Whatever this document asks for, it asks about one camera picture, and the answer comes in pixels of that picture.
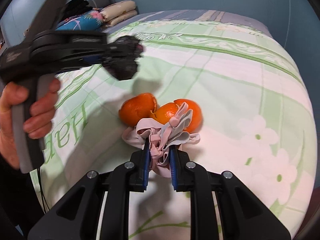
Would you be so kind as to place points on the person left hand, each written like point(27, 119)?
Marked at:
point(36, 127)

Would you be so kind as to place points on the grey bed headboard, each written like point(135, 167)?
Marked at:
point(100, 3)

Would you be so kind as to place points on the beige floral folded blanket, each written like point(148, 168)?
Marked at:
point(118, 12)

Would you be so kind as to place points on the orange peel piece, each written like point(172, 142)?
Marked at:
point(137, 108)
point(176, 109)

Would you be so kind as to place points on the pink grey fabric scrap bundle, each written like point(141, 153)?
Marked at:
point(161, 137)

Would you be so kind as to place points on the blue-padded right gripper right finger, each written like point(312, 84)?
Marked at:
point(172, 152)

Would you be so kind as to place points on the grey striped bed sheet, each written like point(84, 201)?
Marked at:
point(194, 15)

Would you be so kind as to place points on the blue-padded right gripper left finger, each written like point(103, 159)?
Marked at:
point(146, 163)

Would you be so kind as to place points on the black clothing pile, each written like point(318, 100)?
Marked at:
point(75, 8)

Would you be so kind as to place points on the black plastic bag small bundle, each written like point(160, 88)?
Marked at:
point(120, 57)

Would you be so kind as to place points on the green floral quilt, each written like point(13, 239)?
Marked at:
point(257, 116)

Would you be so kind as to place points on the blue floral folded blanket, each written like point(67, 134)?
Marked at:
point(88, 21)

